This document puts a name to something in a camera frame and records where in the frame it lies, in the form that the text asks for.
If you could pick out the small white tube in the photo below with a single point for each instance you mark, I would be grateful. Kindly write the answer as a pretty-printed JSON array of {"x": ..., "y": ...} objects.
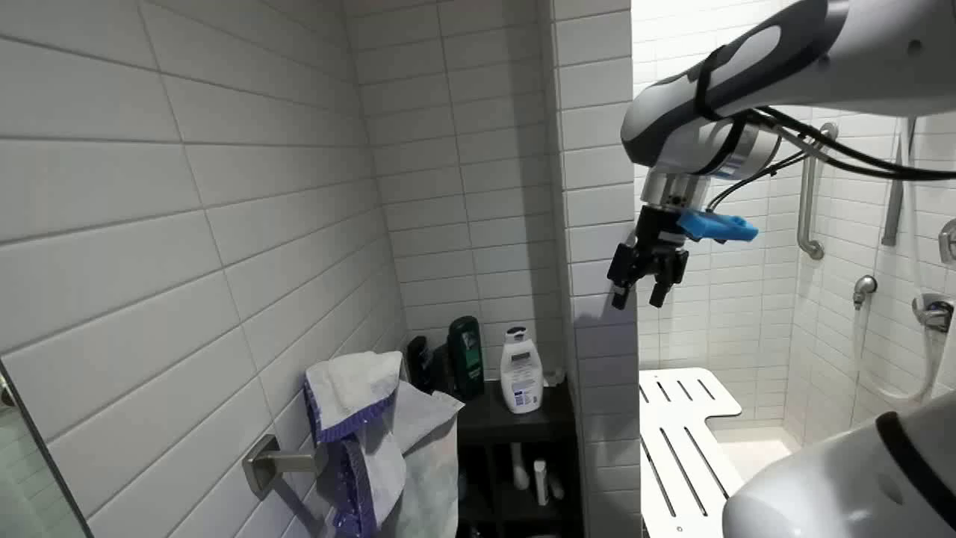
[{"x": 538, "y": 483}]

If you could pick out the black bottle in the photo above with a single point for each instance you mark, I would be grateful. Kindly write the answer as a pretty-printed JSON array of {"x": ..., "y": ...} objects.
[{"x": 425, "y": 365}]

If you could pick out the black storage shelf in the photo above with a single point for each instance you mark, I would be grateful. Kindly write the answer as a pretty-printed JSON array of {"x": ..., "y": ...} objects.
[{"x": 498, "y": 423}]

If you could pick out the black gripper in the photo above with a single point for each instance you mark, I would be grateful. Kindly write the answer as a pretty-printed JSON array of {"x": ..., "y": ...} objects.
[{"x": 658, "y": 235}]

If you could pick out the grey flat shower bar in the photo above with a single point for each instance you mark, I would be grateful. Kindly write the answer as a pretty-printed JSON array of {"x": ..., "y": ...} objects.
[{"x": 897, "y": 199}]

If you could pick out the white purple towel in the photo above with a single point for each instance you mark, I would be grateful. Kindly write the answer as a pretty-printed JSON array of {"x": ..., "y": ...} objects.
[{"x": 348, "y": 398}]

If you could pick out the silver towel bar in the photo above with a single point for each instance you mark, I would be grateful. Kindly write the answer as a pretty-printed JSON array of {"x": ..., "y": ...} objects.
[{"x": 286, "y": 462}]

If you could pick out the chrome grab bar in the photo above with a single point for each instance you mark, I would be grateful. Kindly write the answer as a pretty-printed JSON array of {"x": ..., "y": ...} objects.
[{"x": 808, "y": 214}]

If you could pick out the plain white towel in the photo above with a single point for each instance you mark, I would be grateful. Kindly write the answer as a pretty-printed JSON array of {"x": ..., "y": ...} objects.
[{"x": 435, "y": 466}]

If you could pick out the white slatted shower seat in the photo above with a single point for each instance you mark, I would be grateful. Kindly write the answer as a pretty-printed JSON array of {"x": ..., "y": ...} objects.
[{"x": 676, "y": 438}]

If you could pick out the chrome round wall knob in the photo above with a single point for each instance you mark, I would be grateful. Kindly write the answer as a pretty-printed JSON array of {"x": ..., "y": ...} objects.
[{"x": 949, "y": 242}]

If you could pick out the white pump lotion bottle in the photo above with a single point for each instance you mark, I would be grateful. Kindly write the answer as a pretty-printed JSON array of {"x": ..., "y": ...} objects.
[{"x": 520, "y": 377}]

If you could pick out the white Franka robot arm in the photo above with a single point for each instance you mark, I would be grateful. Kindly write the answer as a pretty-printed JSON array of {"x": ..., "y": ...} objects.
[{"x": 867, "y": 48}]

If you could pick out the dark green shampoo bottle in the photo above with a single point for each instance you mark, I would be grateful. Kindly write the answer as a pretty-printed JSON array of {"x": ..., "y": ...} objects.
[{"x": 463, "y": 360}]

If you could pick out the wall mirror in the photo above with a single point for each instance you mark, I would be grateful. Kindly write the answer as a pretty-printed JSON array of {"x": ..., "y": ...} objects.
[{"x": 26, "y": 480}]

